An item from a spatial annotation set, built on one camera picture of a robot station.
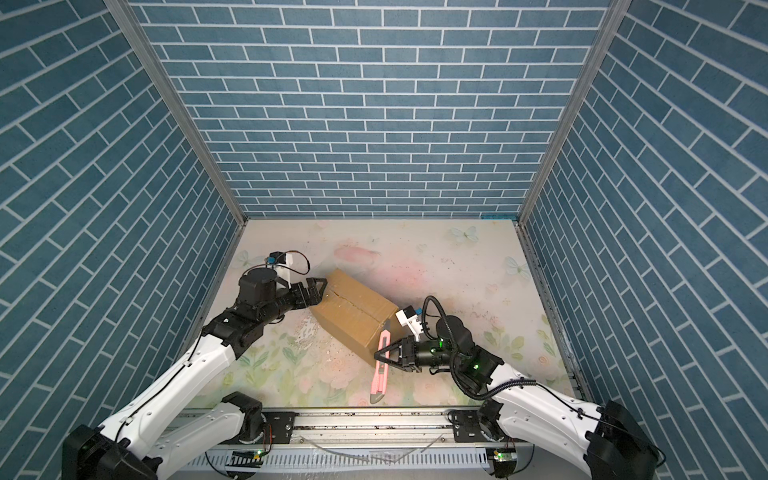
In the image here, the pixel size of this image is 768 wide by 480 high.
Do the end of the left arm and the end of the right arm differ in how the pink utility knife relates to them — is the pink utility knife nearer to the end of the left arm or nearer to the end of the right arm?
the end of the right arm

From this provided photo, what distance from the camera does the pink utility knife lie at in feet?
2.14

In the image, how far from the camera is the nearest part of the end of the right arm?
2.07 feet

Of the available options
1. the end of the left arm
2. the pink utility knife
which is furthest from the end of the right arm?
the end of the left arm
